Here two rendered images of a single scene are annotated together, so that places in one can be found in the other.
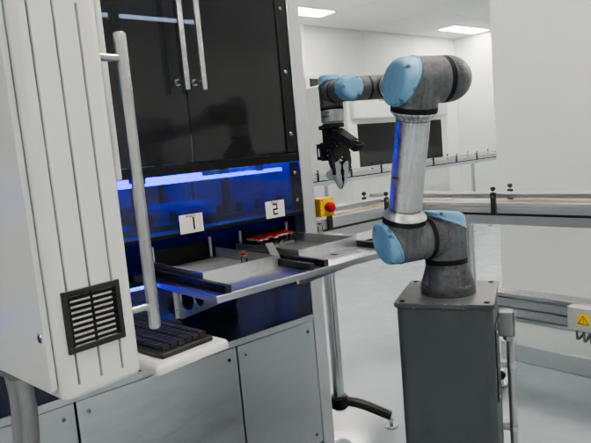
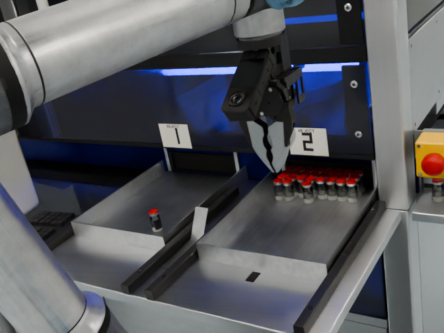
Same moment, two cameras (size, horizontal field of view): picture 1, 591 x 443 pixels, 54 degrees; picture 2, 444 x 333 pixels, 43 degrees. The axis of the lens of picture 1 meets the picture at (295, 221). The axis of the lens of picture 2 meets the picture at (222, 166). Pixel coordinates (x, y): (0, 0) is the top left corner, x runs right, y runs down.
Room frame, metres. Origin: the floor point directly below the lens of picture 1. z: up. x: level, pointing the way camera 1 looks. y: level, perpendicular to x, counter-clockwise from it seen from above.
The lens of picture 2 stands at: (1.58, -0.93, 1.45)
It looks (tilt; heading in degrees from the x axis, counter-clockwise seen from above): 22 degrees down; 75
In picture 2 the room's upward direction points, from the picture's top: 11 degrees counter-clockwise
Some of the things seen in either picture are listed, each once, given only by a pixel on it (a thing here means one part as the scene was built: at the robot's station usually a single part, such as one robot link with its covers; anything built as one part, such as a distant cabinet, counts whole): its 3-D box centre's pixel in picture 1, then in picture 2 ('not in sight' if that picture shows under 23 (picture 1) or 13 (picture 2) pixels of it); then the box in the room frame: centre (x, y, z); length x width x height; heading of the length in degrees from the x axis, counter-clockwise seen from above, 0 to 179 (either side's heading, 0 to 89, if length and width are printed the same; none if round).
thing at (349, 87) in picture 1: (349, 88); not in sight; (1.79, -0.20, 1.39); 0.11 x 0.11 x 0.08; 21
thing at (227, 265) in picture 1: (210, 264); (163, 199); (1.75, 0.27, 0.90); 0.34 x 0.26 x 0.04; 40
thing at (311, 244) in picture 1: (294, 244); (296, 215); (1.96, 0.01, 0.90); 0.34 x 0.26 x 0.04; 41
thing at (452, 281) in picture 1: (447, 273); not in sight; (1.58, -0.41, 0.84); 0.15 x 0.15 x 0.10
